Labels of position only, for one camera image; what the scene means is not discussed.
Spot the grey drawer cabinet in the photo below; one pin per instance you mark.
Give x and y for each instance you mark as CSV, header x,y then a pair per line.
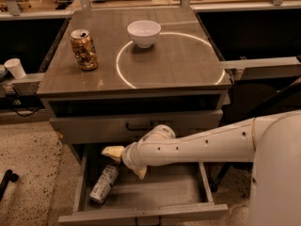
x,y
180,72

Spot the aluminium frame rail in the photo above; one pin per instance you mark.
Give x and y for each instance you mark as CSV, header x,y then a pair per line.
x,y
260,63

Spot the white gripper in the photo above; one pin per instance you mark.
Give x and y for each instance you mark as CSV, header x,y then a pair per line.
x,y
129,160

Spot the open lower grey drawer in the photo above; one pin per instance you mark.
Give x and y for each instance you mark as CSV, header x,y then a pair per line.
x,y
167,195

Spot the clear plastic water bottle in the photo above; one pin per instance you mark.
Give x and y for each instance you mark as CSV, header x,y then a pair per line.
x,y
105,183

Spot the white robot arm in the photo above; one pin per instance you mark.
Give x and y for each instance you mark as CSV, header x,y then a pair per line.
x,y
271,143

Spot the black office chair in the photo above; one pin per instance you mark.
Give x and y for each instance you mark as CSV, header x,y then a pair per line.
x,y
256,98

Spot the black drawer handle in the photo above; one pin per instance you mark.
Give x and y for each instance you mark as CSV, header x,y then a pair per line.
x,y
140,127

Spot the gold drink can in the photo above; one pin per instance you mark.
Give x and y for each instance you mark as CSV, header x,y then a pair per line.
x,y
84,50

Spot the black stand foot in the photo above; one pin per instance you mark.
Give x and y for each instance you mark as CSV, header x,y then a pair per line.
x,y
9,176

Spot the white paper cup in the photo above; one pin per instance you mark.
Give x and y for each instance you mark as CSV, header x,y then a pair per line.
x,y
15,67

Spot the white ceramic bowl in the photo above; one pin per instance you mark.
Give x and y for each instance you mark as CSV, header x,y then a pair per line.
x,y
144,33

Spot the closed grey drawer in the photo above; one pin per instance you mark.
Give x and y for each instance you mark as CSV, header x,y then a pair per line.
x,y
101,129

